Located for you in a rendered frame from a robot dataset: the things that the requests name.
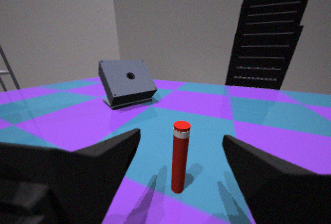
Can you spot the red peg with white band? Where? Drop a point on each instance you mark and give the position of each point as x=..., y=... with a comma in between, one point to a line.
x=181, y=134

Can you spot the grey sloped panel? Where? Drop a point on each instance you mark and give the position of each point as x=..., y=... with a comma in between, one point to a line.
x=126, y=83

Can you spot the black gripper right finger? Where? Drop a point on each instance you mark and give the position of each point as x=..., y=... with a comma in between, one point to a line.
x=278, y=191

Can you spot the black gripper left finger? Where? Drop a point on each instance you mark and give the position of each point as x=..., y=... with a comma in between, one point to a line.
x=84, y=181

